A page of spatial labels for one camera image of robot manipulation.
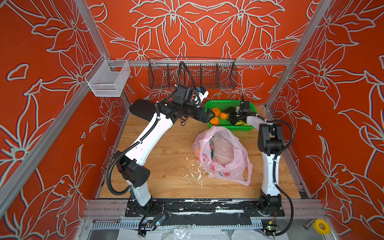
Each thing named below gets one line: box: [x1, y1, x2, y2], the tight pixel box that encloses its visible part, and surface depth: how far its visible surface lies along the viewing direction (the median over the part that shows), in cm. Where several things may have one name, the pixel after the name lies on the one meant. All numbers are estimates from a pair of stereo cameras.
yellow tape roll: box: [312, 219, 331, 235], surface depth 68 cm
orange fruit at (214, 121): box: [209, 117, 220, 126], surface depth 106 cm
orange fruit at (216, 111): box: [212, 107, 221, 117], surface depth 111 cm
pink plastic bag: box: [192, 126, 253, 187], surface depth 83 cm
